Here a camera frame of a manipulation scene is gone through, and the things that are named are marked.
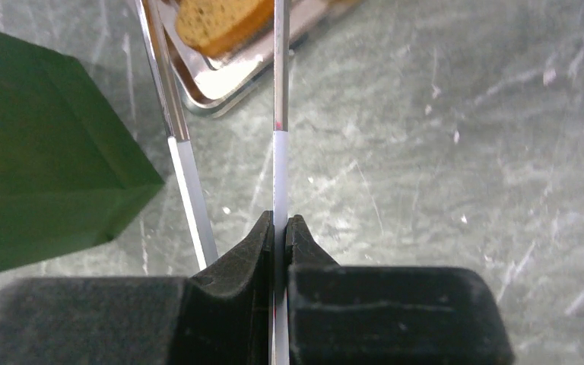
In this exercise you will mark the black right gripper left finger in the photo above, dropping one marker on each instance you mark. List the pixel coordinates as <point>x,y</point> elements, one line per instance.
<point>218,316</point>

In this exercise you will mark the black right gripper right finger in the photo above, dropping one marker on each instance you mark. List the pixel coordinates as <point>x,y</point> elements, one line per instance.
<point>387,314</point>

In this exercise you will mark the green paper bag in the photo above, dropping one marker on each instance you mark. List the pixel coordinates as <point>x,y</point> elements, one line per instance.
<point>71,175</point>

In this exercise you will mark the metal baking tray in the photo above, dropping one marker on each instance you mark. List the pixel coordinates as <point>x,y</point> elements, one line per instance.
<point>211,86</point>

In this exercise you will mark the round seeded fake bread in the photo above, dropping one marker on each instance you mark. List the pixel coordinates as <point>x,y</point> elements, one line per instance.
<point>217,27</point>

